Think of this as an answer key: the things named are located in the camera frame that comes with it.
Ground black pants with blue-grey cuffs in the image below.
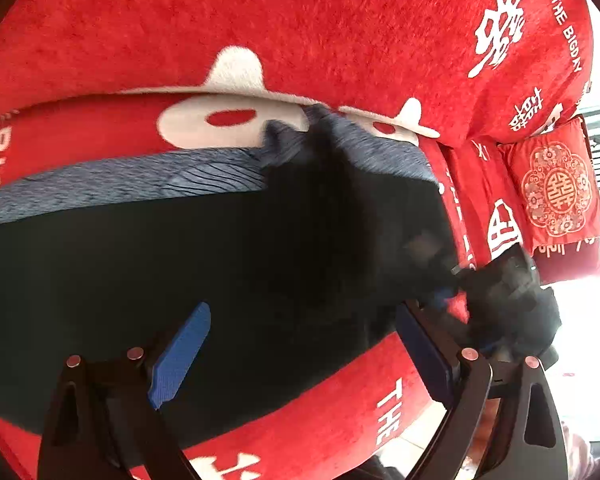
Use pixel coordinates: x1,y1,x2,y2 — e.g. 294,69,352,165
0,104,470,452

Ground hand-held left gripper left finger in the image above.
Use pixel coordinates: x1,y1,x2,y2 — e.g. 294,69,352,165
37,302,212,480

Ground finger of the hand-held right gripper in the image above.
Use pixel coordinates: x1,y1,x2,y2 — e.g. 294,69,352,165
405,232,476,312

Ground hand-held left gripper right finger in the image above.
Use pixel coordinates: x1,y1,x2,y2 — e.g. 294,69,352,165
395,300,569,480

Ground red ornament-print cushion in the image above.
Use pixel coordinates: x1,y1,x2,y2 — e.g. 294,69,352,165
497,116,600,283

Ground red printed sofa cover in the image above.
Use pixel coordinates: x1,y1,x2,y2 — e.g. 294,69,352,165
0,0,596,480

